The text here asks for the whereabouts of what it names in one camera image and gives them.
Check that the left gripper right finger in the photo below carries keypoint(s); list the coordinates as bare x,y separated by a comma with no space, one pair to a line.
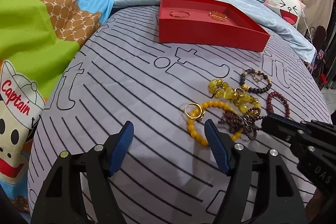
220,145

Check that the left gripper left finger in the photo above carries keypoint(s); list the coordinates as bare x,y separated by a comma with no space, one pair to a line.
118,145

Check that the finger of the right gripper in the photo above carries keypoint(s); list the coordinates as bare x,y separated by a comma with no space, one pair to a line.
281,128

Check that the grey striped bed cover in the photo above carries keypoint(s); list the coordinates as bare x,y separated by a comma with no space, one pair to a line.
123,73

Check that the white pink bunny cushion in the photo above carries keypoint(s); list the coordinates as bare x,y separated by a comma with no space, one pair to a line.
289,10

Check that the red shallow tray box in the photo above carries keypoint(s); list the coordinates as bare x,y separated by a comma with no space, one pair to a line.
238,31

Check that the wide gold cuff bangle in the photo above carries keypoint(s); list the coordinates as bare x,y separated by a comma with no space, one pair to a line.
217,16

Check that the thin gold bangle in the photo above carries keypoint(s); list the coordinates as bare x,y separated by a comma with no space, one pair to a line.
179,14

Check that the colourful monkey cartoon blanket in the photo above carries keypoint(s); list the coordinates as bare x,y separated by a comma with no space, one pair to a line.
39,38

